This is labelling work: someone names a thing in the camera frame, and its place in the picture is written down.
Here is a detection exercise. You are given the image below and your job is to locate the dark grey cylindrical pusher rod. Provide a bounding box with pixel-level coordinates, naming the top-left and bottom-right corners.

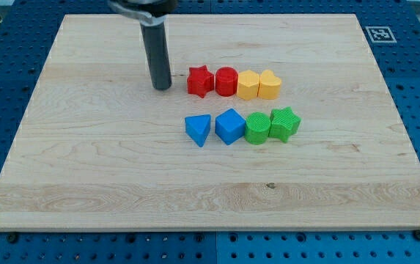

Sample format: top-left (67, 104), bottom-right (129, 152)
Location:
top-left (140, 23), bottom-right (172, 91)

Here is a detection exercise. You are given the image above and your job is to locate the metal clamp tool mount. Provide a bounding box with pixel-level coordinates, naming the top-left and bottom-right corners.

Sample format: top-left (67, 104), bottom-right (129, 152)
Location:
top-left (108, 0), bottom-right (178, 26)

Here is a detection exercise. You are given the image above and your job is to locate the red star block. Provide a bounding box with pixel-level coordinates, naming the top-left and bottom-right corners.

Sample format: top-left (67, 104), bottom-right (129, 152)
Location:
top-left (187, 65), bottom-right (214, 98)

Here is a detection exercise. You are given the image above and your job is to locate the green star block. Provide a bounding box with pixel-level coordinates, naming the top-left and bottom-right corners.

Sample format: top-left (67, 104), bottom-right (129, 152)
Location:
top-left (269, 107), bottom-right (301, 143)

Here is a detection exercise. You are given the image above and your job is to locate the red cylinder block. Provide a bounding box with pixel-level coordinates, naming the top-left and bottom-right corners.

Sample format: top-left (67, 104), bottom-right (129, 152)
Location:
top-left (215, 67), bottom-right (238, 97)

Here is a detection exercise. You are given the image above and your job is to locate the yellow pentagon block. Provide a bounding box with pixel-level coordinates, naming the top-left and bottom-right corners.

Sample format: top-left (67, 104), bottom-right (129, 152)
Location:
top-left (236, 70), bottom-right (259, 100)

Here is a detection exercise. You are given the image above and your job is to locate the blue triangle block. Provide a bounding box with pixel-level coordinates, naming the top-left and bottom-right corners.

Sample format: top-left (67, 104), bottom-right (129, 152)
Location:
top-left (185, 114), bottom-right (211, 147)

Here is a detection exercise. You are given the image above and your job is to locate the blue cube block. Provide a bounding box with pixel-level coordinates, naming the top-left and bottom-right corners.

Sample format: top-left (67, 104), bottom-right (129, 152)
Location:
top-left (215, 109), bottom-right (246, 145)

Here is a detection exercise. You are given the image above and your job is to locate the yellow heart block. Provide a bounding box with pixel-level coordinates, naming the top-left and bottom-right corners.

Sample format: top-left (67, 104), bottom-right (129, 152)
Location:
top-left (258, 70), bottom-right (282, 100)

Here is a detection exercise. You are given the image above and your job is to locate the light wooden board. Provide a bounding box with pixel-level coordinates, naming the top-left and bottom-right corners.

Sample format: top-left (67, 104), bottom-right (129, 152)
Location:
top-left (0, 14), bottom-right (420, 232)

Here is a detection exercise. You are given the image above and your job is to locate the green cylinder block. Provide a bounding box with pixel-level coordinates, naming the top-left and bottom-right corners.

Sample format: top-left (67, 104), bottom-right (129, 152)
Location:
top-left (245, 112), bottom-right (271, 144)

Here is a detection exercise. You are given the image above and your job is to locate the white fiducial marker tag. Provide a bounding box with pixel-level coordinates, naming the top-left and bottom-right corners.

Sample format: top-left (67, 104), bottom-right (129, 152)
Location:
top-left (365, 26), bottom-right (396, 43)

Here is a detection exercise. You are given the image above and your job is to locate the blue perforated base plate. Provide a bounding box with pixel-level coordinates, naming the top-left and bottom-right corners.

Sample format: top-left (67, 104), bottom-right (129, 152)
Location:
top-left (0, 1), bottom-right (420, 263)

